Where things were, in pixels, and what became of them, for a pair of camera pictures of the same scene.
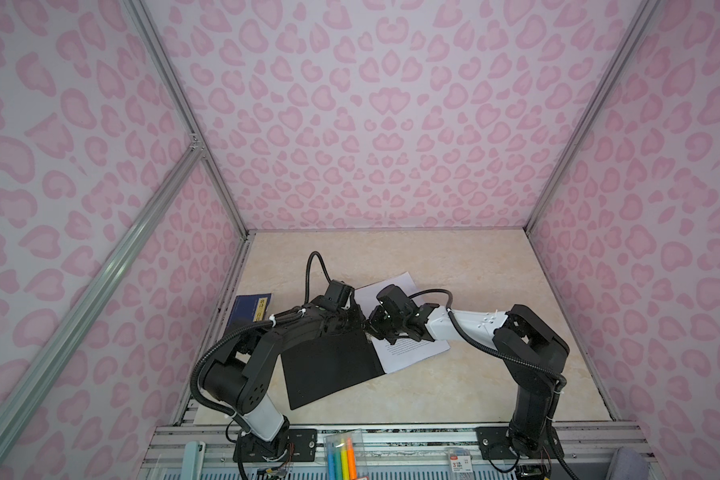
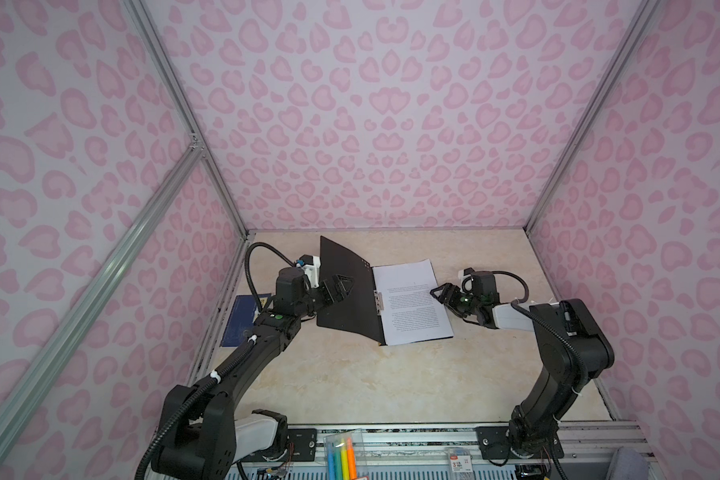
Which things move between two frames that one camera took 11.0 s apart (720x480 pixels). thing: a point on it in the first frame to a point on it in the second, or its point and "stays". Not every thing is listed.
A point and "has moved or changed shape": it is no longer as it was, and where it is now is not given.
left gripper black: x=358 y=318 to x=338 y=287
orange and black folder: x=319 y=366 to x=357 y=312
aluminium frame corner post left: x=148 y=28 stays
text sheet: x=405 y=351 has moved or changed shape
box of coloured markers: x=344 y=455 stays
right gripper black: x=372 y=325 to x=447 y=289
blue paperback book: x=248 y=308 stays
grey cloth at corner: x=627 y=464 stays
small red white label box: x=460 y=463 stays
